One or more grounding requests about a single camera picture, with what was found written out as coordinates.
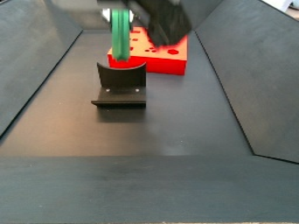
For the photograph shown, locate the green star-profile bar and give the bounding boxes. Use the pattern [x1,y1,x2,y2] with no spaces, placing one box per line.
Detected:
[110,10,129,60]

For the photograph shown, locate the red block with shaped holes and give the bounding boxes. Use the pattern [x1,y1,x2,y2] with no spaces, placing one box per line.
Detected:
[106,27,188,75]

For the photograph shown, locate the black curved fixture stand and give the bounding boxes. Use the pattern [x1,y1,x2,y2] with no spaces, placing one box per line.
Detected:
[90,64,146,107]

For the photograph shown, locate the red-tinted gripper finger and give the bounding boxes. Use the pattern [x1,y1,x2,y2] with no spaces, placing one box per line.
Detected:
[128,11,134,23]

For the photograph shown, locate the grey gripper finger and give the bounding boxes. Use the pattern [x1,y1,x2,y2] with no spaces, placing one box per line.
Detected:
[101,9,110,22]

